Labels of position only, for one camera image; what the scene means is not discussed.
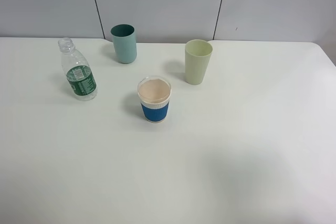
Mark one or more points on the clear bottle green label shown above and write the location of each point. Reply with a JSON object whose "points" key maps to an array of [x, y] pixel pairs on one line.
{"points": [[77, 71]]}

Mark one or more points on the pale green plastic cup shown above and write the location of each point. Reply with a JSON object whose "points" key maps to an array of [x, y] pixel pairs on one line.
{"points": [[197, 55]]}

